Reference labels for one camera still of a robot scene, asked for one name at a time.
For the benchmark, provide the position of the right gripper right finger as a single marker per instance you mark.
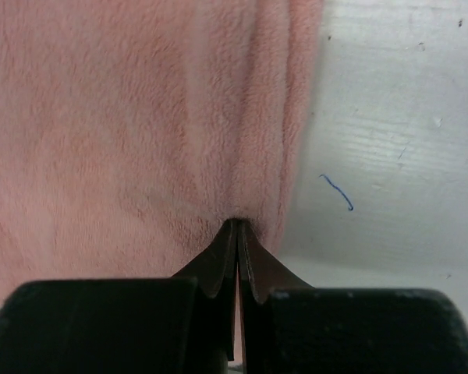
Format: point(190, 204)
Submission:
point(291, 327)

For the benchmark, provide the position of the pink towel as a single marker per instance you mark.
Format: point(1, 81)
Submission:
point(130, 130)

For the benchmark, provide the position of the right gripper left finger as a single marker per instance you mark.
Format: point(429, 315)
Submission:
point(178, 324)

